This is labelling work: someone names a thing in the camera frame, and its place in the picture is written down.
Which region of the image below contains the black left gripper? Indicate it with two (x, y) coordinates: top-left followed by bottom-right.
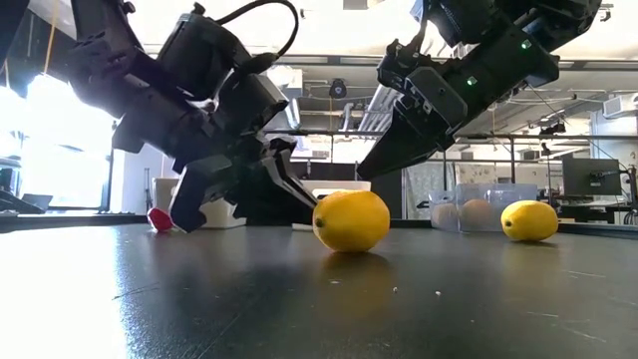
(112, 84), (320, 234)

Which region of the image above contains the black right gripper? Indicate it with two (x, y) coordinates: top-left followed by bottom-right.
(356, 37), (519, 181)

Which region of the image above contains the small red pepper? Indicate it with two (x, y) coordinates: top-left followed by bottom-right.
(147, 206), (175, 233)

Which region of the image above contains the white plastic basket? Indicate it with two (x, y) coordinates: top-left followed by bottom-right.
(152, 177), (250, 230)
(291, 179), (373, 232)

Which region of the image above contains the white patterned curtain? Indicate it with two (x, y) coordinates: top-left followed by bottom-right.
(401, 162), (499, 220)

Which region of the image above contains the translucent grey plastic basket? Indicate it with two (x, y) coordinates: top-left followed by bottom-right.
(427, 182), (539, 233)

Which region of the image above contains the white ceiling unit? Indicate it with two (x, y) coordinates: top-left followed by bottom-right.
(268, 66), (304, 101)

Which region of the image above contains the black computer monitor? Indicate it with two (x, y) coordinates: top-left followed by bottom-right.
(561, 158), (623, 196)

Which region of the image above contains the black laptop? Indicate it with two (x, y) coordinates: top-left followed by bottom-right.
(0, 188), (54, 215)

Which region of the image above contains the thin yellow pole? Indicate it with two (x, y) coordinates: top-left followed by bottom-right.
(42, 0), (62, 76)

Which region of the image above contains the white ceiling duct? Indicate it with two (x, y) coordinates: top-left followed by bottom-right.
(358, 84), (400, 134)

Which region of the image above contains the black partition wall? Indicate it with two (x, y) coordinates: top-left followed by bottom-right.
(291, 161), (404, 220)

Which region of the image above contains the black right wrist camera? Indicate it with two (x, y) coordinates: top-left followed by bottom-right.
(398, 66), (469, 137)

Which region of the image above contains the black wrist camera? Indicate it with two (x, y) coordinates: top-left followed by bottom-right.
(213, 73), (291, 140)
(398, 66), (469, 137)

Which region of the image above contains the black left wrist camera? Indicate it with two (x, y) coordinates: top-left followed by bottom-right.
(213, 73), (291, 140)

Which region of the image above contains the black overhead camera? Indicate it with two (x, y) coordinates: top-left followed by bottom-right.
(327, 77), (349, 100)

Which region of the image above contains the black metal rail frame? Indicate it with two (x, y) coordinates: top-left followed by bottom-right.
(291, 128), (638, 220)

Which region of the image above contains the black aluminium table frame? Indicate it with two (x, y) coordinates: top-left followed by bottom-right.
(0, 212), (638, 239)

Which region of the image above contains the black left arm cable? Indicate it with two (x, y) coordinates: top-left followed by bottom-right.
(213, 0), (300, 76)

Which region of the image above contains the white wall air vent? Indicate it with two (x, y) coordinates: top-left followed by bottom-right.
(601, 93), (638, 120)

